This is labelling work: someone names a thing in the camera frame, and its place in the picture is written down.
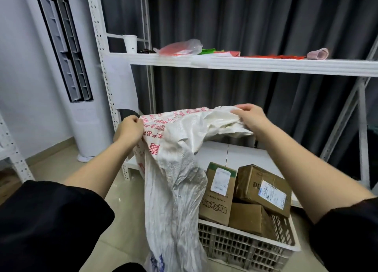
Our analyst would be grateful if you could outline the white woven sack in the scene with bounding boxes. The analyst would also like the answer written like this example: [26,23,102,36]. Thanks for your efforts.
[133,106,254,272]

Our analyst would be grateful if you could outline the flat brown cardboard box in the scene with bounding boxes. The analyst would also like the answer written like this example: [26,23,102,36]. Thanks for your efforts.
[0,168,21,204]

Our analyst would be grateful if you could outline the person's left forearm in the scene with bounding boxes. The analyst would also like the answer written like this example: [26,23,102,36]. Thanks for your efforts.
[63,139,139,198]

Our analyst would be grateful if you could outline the person's black right sleeve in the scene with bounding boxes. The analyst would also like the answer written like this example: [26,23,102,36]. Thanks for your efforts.
[309,197,378,272]

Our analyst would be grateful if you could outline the person's black sleeve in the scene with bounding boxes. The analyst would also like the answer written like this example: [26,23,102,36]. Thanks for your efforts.
[309,197,378,272]
[0,180,115,272]

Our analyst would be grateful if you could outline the pile of red ties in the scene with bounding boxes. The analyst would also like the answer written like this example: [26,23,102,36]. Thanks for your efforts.
[242,54,306,60]

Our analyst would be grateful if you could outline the pink roll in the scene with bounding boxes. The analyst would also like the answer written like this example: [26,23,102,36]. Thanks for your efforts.
[306,47,329,60]

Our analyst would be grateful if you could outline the taped cardboard box white label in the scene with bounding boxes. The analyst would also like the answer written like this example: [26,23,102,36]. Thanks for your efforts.
[235,164,292,219]

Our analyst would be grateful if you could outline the grey curtain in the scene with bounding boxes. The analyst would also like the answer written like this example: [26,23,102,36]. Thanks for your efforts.
[97,0,378,175]

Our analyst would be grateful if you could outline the person's right hand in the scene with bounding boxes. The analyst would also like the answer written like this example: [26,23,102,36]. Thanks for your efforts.
[230,103,275,139]

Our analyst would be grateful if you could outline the person's right forearm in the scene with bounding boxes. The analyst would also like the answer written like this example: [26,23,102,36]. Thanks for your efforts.
[257,124,376,224]

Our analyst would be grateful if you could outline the plain brown cardboard box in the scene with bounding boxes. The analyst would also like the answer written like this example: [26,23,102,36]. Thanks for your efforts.
[228,202,277,241]

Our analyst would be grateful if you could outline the white paper sheet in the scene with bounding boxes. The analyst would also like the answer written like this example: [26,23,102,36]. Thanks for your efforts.
[102,55,140,113]

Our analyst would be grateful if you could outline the person's left hand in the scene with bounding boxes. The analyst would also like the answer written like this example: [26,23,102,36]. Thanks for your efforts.
[113,115,145,147]

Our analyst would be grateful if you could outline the tall cardboard box green-edged label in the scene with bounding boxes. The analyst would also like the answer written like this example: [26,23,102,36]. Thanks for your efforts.
[198,162,238,227]

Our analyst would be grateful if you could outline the white plastic slotted basket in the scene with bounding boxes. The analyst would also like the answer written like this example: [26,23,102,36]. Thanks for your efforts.
[198,207,301,272]

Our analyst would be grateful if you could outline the white cylindrical appliance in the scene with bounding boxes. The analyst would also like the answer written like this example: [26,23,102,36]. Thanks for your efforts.
[22,0,114,163]

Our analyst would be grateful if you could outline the white paper cup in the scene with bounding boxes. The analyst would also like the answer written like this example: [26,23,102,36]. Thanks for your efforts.
[122,34,138,54]

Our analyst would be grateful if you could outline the person's black left sleeve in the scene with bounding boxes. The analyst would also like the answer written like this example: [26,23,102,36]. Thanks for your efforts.
[0,180,115,272]

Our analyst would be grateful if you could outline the white metal shelf rack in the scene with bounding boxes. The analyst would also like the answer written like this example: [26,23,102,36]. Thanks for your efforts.
[85,0,378,209]
[0,112,35,183]

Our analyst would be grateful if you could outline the clear plastic bag red contents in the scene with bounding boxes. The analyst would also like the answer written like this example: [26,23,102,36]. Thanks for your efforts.
[153,38,204,56]

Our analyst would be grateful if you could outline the white tape strip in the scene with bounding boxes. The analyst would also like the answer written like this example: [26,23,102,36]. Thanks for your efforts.
[190,55,214,69]

